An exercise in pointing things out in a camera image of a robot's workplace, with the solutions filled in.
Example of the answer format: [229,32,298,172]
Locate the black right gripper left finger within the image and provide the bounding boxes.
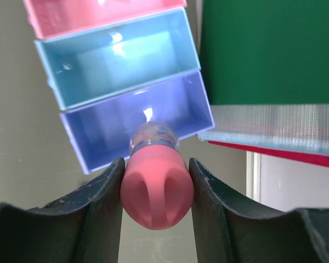
[0,158,125,262]

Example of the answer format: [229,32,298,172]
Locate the green binder folder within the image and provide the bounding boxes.
[200,1,329,105]

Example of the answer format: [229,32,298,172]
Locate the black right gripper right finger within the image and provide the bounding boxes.
[189,158,329,262]

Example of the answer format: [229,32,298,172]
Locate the light blue drawer bin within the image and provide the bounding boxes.
[35,8,201,110]

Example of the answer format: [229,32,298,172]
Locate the purple plastic drawer bin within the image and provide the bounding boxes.
[60,71,214,174]

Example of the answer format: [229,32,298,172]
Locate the pink plastic drawer bin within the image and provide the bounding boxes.
[23,0,186,39]

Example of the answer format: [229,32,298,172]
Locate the translucent light blue folder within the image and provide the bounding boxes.
[198,104,329,156]

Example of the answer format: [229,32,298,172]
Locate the red folder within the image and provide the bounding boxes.
[208,141,329,168]

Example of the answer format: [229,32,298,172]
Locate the pink capped glue stick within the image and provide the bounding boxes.
[120,122,194,230]

